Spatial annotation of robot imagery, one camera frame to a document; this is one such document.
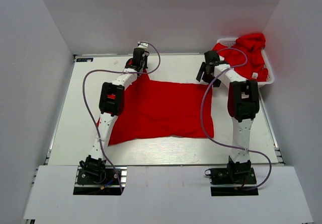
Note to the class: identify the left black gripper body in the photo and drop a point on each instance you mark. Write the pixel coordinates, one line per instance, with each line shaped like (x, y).
(144, 63)

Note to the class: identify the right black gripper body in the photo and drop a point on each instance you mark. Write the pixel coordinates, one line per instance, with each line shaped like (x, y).
(207, 77)

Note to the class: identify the red t shirt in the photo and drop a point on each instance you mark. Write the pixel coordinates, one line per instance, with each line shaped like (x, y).
(156, 109)

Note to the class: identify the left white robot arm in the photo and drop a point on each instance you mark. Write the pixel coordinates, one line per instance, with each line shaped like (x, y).
(111, 105)

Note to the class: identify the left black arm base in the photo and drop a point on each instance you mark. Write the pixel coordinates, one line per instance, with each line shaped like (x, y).
(105, 185)

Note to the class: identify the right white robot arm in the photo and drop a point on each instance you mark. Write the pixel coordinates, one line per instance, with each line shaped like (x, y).
(242, 105)

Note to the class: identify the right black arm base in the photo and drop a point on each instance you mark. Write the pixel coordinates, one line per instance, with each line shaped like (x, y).
(224, 185)

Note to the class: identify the red t shirts in basket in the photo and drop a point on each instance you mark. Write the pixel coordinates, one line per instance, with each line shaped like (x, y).
(246, 58)

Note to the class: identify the white plastic basket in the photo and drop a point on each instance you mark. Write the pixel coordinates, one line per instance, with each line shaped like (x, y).
(229, 42)

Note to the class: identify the blue table label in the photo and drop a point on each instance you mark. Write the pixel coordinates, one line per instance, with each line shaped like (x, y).
(84, 60)

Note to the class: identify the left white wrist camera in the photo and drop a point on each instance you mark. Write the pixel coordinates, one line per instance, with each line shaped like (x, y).
(143, 45)

